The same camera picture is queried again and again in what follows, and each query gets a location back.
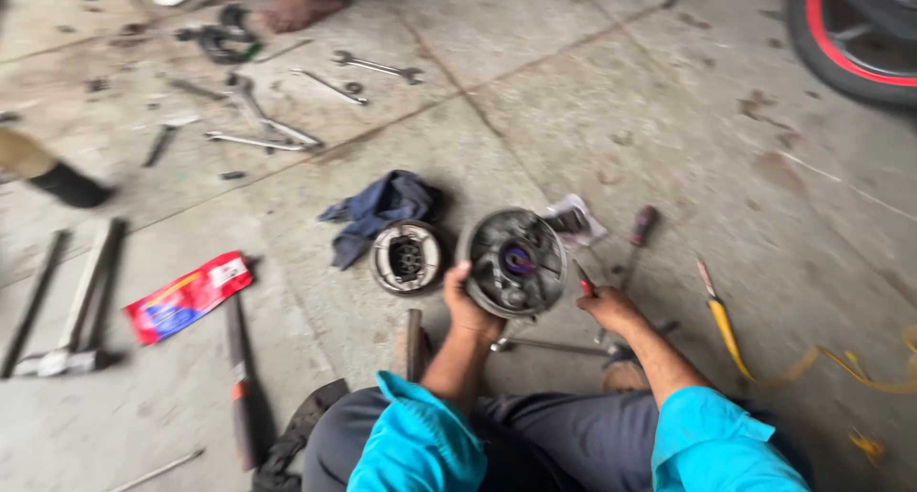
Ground person's left hand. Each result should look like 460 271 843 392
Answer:
443 260 507 337

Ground person's right hand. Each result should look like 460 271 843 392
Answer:
575 286 650 337

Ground small red-handled tool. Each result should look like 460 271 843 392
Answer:
572 260 597 298

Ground round metal brake drum plate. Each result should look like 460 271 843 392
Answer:
458 207 570 320

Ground metal socket wrench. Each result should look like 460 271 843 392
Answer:
490 321 680 358

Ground person's right sandal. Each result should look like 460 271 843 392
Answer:
600 346 651 394

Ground person's sandal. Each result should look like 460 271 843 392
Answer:
393 309 435 384
600 346 651 394

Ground crumpled clear plastic packet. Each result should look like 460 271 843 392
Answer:
539 194 608 251

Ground person's grey trousers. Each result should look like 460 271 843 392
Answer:
301 386 815 492

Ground person's left sandal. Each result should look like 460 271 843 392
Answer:
393 309 435 384

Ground brake shoe assembly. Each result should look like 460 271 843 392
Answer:
370 220 447 297

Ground dark blue rag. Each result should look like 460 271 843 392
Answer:
318 170 444 271

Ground double open-end spanner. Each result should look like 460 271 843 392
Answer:
331 50 424 86

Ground dark rod with orange band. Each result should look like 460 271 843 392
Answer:
225 291 260 471

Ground long flat spanner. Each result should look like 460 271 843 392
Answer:
205 131 309 153

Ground motorcycle wheel with red rim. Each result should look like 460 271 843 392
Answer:
785 0 917 107

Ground large combination spanner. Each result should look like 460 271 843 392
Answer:
225 74 322 149

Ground red and blue packet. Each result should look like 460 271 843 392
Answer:
123 251 255 347

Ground thin metal rod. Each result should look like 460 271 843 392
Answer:
106 448 206 492

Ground long dark metal bar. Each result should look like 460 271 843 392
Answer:
0 229 73 380

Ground dark-handled screwdriver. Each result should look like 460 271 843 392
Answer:
618 204 660 294

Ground yellow air hose nozzle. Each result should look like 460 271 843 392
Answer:
693 256 917 396

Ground slim ring spanner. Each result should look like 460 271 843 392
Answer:
290 68 368 107

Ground black chain heap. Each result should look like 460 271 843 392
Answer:
175 5 263 66

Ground small dark-handled tool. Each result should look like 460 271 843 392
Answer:
141 115 200 169

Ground hammer with pale handle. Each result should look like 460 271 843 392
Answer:
11 218 128 378

